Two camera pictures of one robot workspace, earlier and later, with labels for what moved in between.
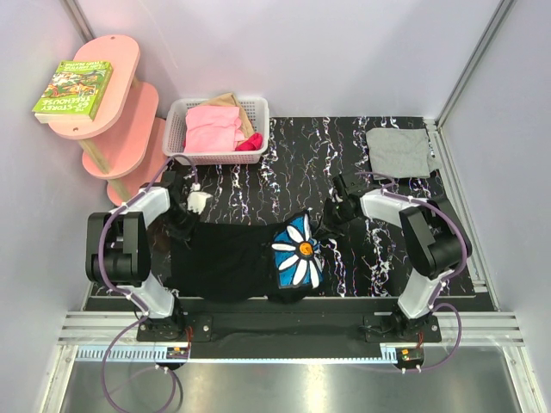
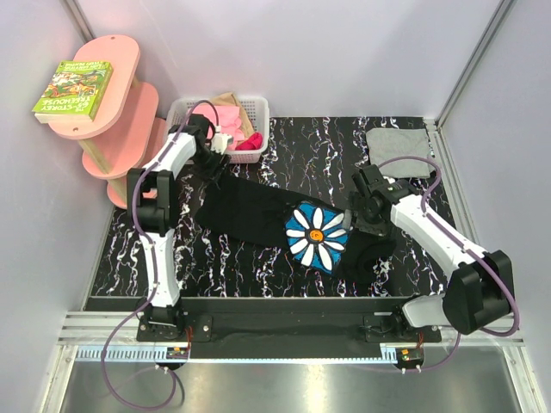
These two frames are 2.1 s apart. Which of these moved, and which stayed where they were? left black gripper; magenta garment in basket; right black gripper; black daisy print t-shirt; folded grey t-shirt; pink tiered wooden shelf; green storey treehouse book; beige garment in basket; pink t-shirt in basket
Moved: left black gripper; black daisy print t-shirt; right black gripper
Stayed: pink tiered wooden shelf; pink t-shirt in basket; green storey treehouse book; magenta garment in basket; folded grey t-shirt; beige garment in basket
